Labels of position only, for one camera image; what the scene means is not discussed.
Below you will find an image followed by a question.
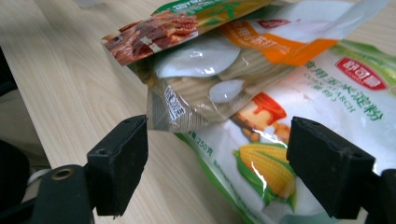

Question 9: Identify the white orange clear packet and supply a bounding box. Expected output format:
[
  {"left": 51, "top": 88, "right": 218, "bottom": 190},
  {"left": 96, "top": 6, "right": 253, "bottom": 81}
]
[{"left": 130, "top": 0, "right": 390, "bottom": 133}]

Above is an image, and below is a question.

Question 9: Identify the green packet with meat picture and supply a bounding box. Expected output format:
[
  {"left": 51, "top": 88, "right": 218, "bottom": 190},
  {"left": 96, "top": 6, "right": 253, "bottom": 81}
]
[{"left": 101, "top": 0, "right": 278, "bottom": 67}]

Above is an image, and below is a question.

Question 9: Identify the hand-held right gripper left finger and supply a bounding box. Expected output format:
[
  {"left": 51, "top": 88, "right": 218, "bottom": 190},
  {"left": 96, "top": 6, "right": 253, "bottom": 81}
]
[{"left": 86, "top": 115, "right": 149, "bottom": 217}]

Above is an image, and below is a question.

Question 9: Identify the white green corn starch packet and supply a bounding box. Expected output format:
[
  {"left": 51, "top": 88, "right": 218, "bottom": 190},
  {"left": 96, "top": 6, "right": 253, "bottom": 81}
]
[{"left": 174, "top": 38, "right": 396, "bottom": 224}]

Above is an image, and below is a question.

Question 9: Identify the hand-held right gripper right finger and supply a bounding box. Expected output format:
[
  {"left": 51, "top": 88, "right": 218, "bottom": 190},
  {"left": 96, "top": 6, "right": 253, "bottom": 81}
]
[{"left": 286, "top": 116, "right": 376, "bottom": 220}]

